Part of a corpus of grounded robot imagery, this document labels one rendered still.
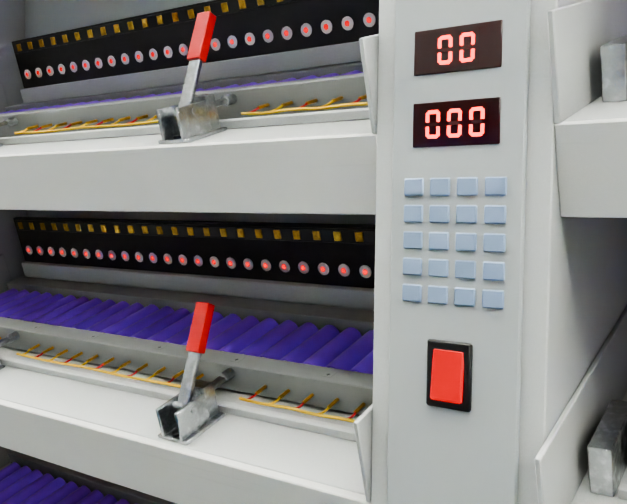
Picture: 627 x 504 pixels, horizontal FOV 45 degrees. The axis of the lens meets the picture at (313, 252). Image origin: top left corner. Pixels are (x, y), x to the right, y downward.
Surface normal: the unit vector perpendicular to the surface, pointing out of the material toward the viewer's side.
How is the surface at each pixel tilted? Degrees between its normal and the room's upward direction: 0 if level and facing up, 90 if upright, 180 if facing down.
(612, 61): 107
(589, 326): 90
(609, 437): 17
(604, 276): 90
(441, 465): 90
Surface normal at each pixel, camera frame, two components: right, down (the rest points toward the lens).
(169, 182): -0.55, 0.33
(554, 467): 0.82, 0.04
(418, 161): -0.57, 0.04
